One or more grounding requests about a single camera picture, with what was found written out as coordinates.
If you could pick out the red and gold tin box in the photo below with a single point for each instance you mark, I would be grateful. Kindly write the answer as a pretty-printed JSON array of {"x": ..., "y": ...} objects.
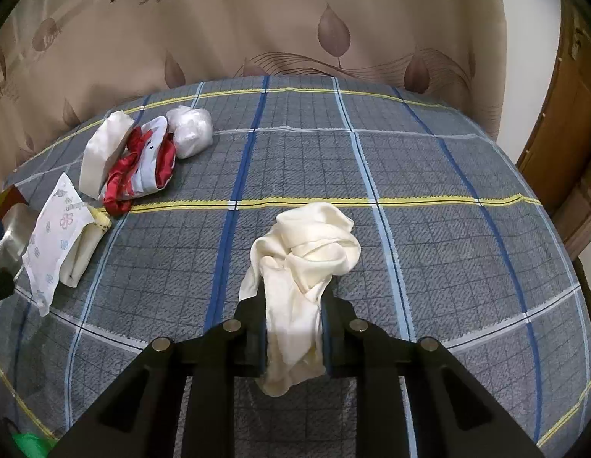
[{"x": 11, "y": 195}]

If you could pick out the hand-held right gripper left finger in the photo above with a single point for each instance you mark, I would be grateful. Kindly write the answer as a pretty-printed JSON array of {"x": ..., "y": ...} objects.
[{"x": 255, "y": 343}]

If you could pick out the white balled cloth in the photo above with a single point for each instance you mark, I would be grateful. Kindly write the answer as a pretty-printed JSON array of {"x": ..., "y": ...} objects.
[{"x": 193, "y": 131}]

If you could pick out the red and white satin cloth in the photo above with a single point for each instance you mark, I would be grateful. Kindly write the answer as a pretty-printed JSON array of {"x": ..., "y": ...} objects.
[{"x": 145, "y": 162}]

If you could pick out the green printed packet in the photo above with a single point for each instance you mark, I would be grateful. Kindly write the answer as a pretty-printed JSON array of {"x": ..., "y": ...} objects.
[{"x": 30, "y": 446}]

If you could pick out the beige leaf printed curtain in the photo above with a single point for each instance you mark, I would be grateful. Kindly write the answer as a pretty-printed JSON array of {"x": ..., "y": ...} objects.
[{"x": 228, "y": 33}]

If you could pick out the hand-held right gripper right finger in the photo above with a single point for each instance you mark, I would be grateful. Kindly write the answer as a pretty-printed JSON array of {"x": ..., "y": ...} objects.
[{"x": 333, "y": 343}]

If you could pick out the cream sock with yellow toe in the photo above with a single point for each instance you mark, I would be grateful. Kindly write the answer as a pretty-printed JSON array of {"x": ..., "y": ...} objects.
[{"x": 80, "y": 253}]

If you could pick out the brown wooden door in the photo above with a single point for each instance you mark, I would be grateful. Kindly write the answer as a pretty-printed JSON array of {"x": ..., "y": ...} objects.
[{"x": 562, "y": 129}]

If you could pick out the metal bowl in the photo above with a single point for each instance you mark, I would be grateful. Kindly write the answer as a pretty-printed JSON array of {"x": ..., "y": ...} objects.
[{"x": 11, "y": 238}]

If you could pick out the white floral handkerchief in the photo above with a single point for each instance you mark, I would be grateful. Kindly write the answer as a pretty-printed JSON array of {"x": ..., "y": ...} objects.
[{"x": 52, "y": 243}]

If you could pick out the cream silk cloth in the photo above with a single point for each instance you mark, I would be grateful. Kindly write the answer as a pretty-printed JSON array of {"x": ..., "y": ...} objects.
[{"x": 305, "y": 248}]

